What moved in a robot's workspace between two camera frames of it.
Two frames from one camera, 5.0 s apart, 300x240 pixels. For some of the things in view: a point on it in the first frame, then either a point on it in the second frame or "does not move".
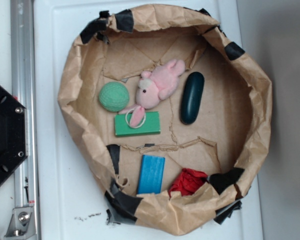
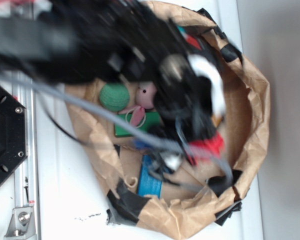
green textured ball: [114, 96] does not move
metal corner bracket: [21, 226] does not move
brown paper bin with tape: [171, 118] does not move
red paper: [187, 182] -> [206, 148]
